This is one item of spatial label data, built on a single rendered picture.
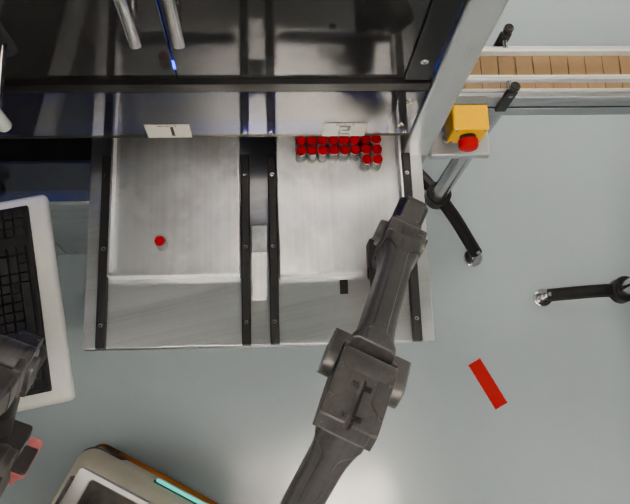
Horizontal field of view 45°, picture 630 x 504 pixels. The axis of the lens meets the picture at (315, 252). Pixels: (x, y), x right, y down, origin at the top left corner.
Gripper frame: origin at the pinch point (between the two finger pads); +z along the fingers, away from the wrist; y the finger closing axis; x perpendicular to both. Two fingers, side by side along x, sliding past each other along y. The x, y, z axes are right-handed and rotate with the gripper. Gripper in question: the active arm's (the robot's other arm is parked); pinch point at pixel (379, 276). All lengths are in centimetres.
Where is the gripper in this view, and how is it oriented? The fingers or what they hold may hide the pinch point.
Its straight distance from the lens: 152.7
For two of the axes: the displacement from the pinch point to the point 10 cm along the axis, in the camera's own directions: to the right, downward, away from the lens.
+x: -10.0, 0.1, -0.7
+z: -0.6, 2.9, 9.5
